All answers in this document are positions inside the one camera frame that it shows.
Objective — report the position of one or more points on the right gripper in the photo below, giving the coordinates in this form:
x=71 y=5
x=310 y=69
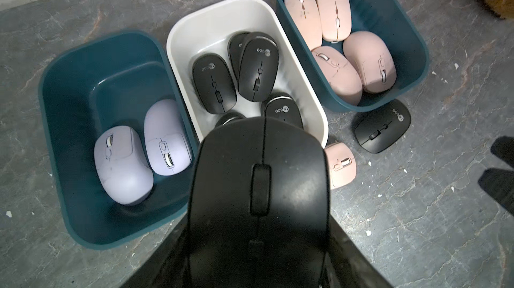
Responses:
x=498 y=183

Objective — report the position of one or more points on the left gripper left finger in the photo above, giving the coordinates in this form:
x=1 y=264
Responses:
x=169 y=265

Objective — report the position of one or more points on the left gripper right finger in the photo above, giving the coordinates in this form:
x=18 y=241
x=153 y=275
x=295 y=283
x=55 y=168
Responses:
x=346 y=265

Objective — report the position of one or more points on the purple mouse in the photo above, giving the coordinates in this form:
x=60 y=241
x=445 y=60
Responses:
x=165 y=139
x=122 y=166

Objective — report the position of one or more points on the pink mouse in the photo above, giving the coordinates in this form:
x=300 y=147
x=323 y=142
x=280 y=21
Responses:
x=342 y=165
x=372 y=60
x=336 y=19
x=339 y=73
x=305 y=14

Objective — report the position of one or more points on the left teal storage box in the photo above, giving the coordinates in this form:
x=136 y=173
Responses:
x=107 y=82

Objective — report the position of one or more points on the teal storage box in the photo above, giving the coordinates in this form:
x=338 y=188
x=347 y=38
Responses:
x=387 y=19
x=107 y=82

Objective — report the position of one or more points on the right teal storage box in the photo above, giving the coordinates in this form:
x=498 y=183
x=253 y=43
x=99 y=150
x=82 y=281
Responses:
x=387 y=19

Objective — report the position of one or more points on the white storage box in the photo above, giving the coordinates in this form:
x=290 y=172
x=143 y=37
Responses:
x=209 y=30

